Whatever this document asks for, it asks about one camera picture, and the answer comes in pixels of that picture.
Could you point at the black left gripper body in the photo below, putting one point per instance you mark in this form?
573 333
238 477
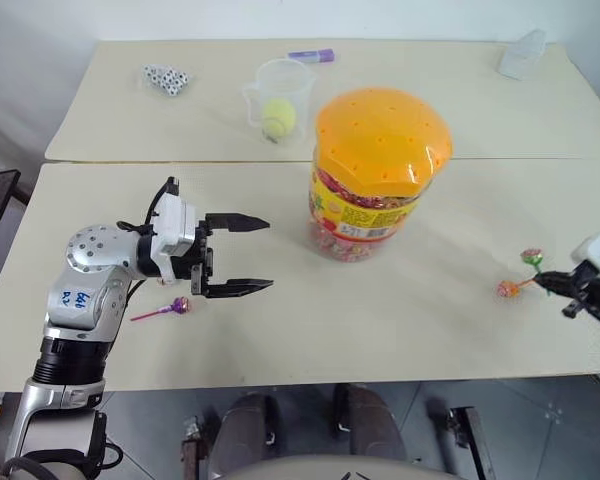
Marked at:
206 260

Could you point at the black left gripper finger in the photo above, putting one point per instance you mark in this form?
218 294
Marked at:
240 288
240 222

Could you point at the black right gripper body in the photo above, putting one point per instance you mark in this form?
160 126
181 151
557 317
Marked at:
594 290

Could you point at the orange lollipop with orange stick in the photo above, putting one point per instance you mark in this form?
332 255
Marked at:
507 289

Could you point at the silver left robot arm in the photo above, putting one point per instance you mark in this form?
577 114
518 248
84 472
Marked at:
87 252

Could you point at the clear plastic lollipop jar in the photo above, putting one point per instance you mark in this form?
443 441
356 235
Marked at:
360 225

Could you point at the orange perforated jar lid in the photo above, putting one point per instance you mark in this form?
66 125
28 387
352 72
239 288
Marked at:
380 140

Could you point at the green lollipop with green stick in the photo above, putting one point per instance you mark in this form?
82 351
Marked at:
531 256

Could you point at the purple lollipop with pink stick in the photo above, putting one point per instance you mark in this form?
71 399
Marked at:
182 305

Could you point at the yellow tennis ball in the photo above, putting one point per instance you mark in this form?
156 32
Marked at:
279 118

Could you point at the dark rounded shape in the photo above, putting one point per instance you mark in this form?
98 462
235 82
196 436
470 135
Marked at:
370 420
247 425

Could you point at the clear plastic measuring cup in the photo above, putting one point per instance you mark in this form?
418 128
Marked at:
280 80

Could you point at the pack of white dice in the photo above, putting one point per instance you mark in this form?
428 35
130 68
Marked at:
166 80

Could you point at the dark metal table leg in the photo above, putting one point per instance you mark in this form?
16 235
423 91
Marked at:
472 440

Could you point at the rusty metal table leg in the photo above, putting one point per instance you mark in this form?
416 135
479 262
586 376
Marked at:
196 450

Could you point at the purple glue stick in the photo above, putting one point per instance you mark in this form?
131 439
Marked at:
310 55

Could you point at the clear plastic box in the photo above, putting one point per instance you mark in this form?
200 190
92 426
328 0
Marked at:
522 57

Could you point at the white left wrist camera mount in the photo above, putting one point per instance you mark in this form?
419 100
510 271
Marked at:
175 220

